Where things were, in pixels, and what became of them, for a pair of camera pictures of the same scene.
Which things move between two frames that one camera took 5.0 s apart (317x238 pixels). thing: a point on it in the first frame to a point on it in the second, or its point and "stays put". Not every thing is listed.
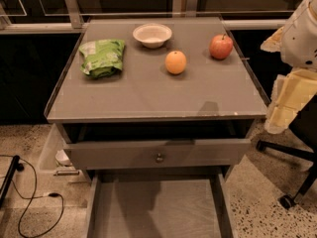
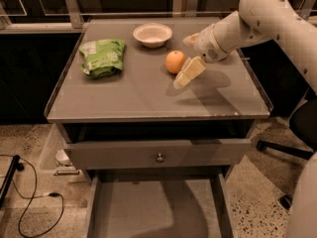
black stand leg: x=16 y=166 stays put
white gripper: x=299 y=42 to x=207 y=44
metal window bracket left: x=72 y=6 stays put
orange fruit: x=175 y=61 stays put
